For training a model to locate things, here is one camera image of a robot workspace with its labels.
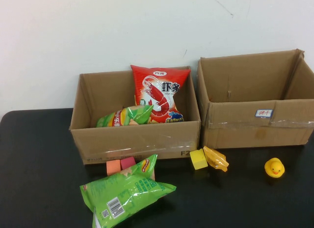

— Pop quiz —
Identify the cardboard box with F2 print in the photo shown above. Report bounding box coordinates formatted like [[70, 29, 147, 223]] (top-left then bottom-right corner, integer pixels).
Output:
[[69, 65, 202, 166]]

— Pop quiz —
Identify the yellow rubber duck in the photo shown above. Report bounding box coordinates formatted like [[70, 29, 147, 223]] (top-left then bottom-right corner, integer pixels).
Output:
[[264, 157, 286, 178]]

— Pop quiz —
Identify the red shrimp snack bag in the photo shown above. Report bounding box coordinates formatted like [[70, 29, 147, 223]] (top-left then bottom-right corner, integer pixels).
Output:
[[130, 64, 191, 124]]

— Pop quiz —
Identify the yellow foam cube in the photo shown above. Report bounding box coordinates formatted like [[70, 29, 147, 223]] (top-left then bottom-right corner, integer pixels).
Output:
[[189, 149, 209, 171]]

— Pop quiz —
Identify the cardboard box with white label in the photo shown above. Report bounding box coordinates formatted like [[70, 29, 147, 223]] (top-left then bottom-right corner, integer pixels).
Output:
[[197, 49, 314, 149]]

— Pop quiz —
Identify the small green chips bag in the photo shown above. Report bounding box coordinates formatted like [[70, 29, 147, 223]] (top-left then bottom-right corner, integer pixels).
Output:
[[95, 104, 155, 128]]

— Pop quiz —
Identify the orange snack packet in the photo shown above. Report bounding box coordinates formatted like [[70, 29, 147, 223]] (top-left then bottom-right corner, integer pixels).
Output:
[[203, 145, 230, 172]]

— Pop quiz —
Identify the large green chips bag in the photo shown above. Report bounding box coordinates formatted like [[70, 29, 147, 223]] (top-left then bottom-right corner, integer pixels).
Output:
[[79, 153, 177, 228]]

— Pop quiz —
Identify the pink foam cube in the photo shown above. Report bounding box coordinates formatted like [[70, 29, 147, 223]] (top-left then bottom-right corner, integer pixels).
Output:
[[120, 157, 137, 170]]

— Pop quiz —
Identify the orange foam cube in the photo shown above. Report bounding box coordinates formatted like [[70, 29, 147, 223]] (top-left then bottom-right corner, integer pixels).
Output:
[[106, 159, 122, 176]]

